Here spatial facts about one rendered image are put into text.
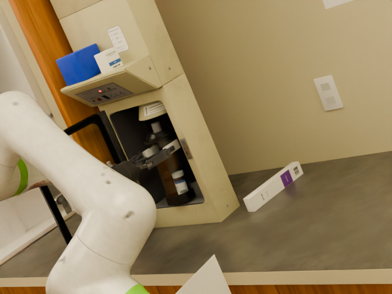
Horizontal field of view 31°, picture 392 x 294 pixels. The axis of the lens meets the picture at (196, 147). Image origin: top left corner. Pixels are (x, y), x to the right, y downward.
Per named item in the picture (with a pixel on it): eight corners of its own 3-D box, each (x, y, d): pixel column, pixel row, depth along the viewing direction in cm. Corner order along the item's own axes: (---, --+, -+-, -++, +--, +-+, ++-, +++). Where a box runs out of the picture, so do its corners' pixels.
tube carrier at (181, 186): (179, 192, 237) (158, 132, 234) (202, 189, 230) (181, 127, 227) (158, 204, 230) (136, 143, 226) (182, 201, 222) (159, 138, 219)
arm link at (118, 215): (139, 199, 127) (-10, 74, 157) (97, 274, 130) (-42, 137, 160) (180, 206, 138) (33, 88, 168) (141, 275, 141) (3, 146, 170)
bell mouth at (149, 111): (161, 104, 242) (155, 89, 240) (199, 94, 229) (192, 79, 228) (128, 124, 229) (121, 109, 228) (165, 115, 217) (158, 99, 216)
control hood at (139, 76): (96, 104, 233) (84, 77, 231) (163, 85, 211) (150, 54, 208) (72, 118, 225) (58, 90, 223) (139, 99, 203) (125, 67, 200)
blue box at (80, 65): (88, 76, 228) (77, 49, 226) (108, 69, 221) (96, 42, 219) (67, 86, 221) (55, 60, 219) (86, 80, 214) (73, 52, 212)
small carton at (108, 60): (113, 68, 216) (105, 50, 214) (123, 65, 212) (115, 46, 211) (101, 74, 213) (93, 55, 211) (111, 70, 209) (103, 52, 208)
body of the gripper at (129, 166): (126, 164, 209) (145, 150, 216) (108, 167, 215) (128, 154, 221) (136, 186, 211) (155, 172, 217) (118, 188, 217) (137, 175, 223)
